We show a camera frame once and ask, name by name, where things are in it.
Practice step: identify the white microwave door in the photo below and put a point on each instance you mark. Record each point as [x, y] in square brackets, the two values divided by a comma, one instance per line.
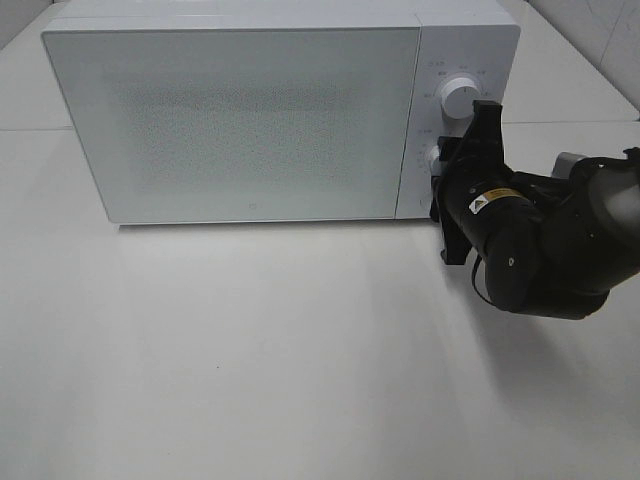
[235, 126]

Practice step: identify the white microwave knob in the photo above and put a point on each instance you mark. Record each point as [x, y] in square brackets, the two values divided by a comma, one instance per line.
[434, 163]
[457, 95]

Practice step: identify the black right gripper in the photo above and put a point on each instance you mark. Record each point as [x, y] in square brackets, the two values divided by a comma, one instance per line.
[474, 197]

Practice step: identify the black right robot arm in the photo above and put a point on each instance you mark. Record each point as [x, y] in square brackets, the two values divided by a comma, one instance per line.
[552, 246]

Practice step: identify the white microwave oven body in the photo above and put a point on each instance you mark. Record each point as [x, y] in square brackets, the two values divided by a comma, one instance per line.
[474, 38]

